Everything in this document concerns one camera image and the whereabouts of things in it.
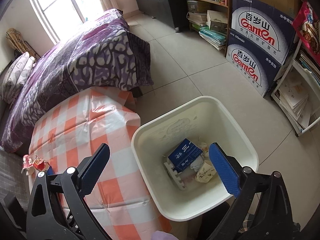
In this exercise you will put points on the white plastic trash bin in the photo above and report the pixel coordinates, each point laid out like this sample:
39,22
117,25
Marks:
203,121

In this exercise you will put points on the wooden bookshelf with books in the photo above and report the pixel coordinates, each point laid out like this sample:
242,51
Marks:
207,2

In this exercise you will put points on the lower Ganten water carton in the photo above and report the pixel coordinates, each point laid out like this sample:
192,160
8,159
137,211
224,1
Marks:
258,67

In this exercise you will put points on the window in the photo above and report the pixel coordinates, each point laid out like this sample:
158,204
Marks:
62,17

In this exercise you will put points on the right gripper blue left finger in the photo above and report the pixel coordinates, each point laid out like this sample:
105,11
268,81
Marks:
93,168

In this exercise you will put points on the white foam strip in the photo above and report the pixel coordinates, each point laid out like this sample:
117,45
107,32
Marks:
175,176

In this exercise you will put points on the crushed floral paper cup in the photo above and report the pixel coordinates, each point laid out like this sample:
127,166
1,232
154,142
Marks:
206,172

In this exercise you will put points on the black storage bench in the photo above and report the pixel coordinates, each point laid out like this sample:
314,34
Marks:
171,12

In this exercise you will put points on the plaid beige coat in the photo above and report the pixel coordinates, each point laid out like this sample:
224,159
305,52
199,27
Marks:
18,44

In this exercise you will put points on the upper Ganten water carton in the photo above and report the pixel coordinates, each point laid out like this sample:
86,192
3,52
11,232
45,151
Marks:
264,25

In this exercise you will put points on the bed with purple blanket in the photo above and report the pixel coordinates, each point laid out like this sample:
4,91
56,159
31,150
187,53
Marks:
102,52

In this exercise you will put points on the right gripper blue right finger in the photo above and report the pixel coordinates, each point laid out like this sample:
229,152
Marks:
227,173

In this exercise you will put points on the blue biscuit box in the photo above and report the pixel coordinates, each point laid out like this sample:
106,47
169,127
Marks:
50,171

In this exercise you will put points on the orange white checkered tablecloth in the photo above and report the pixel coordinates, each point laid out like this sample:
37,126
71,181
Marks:
73,130

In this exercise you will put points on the long blue tissue box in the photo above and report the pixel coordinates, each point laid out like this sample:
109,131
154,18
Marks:
184,154

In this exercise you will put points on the white tissue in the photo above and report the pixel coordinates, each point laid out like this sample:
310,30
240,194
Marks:
198,163

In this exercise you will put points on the white wire rack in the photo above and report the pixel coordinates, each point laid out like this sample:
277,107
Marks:
297,92

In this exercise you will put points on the folded floral quilt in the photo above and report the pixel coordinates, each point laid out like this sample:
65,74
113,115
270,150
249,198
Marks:
16,76

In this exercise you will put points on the crushed red white paper cup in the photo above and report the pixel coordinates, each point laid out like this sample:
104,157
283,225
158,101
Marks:
27,167

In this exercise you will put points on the red crushed milk carton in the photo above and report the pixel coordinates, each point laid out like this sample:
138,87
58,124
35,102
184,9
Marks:
40,164

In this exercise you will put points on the ganten water carton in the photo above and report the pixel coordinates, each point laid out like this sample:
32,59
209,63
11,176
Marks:
264,25
258,67

